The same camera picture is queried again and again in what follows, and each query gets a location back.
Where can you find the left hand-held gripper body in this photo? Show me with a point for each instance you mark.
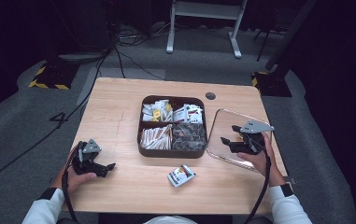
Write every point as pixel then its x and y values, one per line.
pixel 88 165

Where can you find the person's left hand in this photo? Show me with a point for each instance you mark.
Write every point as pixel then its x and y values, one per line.
pixel 74 182

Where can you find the round grey table grommet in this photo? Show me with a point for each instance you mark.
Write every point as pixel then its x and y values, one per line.
pixel 210 95

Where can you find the white metal stand frame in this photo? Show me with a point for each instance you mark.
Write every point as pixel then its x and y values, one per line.
pixel 208 11

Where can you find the person's right hand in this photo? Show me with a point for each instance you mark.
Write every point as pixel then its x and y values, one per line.
pixel 261 161

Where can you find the person's white shirt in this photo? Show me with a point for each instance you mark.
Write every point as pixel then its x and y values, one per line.
pixel 169 220

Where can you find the white colourful-print sachet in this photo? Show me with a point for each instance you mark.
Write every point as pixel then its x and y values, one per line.
pixel 181 175

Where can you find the pile of white yellow packets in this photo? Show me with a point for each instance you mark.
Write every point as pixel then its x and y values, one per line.
pixel 157 112

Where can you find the pile of white red packets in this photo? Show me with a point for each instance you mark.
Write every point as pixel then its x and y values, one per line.
pixel 188 114

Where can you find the clear plastic tray lid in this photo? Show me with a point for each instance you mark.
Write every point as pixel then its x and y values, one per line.
pixel 225 124

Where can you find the dark brown compartment tray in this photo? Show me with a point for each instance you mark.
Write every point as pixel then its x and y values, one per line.
pixel 171 154

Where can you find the pile of orange striped packets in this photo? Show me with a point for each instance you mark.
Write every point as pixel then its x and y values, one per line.
pixel 155 138

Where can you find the pile of dark grey packets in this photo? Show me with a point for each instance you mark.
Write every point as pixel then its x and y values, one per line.
pixel 188 137

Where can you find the dark slanted stand pole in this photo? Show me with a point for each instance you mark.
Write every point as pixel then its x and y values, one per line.
pixel 291 34

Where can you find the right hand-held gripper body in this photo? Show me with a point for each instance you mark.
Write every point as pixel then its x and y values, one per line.
pixel 253 127

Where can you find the yellow black striped base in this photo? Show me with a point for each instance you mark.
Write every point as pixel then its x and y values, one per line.
pixel 272 85
pixel 52 76

